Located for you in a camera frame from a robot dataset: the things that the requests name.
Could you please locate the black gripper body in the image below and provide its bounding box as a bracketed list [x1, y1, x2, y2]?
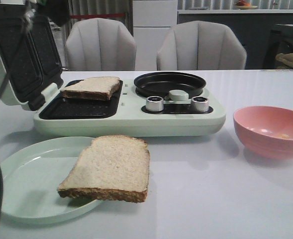
[36, 0, 71, 26]

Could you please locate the mint green sandwich maker lid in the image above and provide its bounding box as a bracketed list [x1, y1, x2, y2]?
[0, 4, 63, 111]

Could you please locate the bread slice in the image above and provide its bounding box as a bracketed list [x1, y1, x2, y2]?
[61, 76, 121, 101]
[57, 135, 150, 203]

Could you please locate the pink bowl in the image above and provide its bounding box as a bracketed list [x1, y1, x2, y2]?
[233, 106, 293, 160]

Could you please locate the shrimp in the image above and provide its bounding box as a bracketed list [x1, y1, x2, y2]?
[274, 133, 290, 139]

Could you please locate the mint green breakfast maker base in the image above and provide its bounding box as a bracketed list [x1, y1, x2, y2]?
[34, 79, 226, 137]

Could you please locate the left grey upholstered chair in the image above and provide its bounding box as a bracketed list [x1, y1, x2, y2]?
[66, 18, 136, 71]

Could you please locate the grey upholstered chair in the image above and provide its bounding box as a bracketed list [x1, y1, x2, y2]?
[66, 18, 136, 71]
[156, 20, 247, 71]

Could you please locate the white cabinet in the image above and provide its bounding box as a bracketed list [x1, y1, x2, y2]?
[132, 0, 178, 71]

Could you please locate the black round frying pan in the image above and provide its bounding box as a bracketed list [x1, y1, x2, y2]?
[134, 72, 206, 98]

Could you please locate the left silver control knob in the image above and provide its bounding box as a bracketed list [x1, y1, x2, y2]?
[145, 96, 164, 112]

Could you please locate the silver control knob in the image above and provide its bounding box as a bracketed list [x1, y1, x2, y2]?
[145, 96, 164, 112]
[191, 96, 209, 113]

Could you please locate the right grey upholstered chair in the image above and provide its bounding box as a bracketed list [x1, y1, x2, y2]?
[156, 20, 247, 71]

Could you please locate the mint green round plate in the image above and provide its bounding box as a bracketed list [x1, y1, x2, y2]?
[0, 136, 101, 224]

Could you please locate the right silver control knob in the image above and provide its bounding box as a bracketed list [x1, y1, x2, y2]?
[191, 96, 209, 113]

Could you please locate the fruit plate on counter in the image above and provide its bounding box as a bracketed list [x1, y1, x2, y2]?
[234, 0, 258, 10]

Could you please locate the dark grey counter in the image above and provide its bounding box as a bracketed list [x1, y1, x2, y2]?
[177, 9, 293, 69]

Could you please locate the beige cushion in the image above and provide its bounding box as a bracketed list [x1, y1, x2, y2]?
[275, 53, 293, 69]

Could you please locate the mint green pan handle knob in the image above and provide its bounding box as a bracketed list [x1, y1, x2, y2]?
[169, 90, 189, 101]

